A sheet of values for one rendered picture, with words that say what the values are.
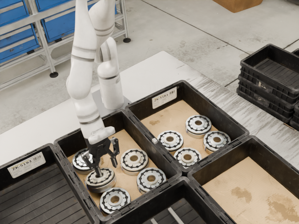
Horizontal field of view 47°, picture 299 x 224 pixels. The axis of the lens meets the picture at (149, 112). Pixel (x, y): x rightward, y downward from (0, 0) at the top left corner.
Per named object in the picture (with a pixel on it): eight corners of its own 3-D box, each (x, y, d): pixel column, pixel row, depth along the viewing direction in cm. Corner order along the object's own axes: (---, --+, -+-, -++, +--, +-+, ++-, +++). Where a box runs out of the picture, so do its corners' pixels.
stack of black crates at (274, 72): (231, 114, 240) (238, 61, 209) (259, 95, 252) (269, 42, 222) (280, 146, 216) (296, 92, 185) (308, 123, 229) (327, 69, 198)
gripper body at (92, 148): (99, 122, 117) (107, 145, 121) (78, 133, 114) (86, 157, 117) (110, 128, 111) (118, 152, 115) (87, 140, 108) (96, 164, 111)
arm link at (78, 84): (66, 100, 101) (73, 54, 97) (64, 91, 109) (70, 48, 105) (89, 103, 103) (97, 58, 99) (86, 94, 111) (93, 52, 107)
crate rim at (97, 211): (53, 145, 126) (51, 141, 124) (123, 111, 137) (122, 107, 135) (103, 227, 101) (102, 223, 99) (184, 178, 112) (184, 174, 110)
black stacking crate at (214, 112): (126, 128, 143) (123, 108, 136) (183, 99, 154) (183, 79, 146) (184, 194, 118) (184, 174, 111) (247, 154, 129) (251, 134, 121)
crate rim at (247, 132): (123, 111, 137) (122, 107, 135) (183, 82, 148) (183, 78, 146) (184, 178, 112) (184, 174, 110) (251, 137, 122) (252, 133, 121)
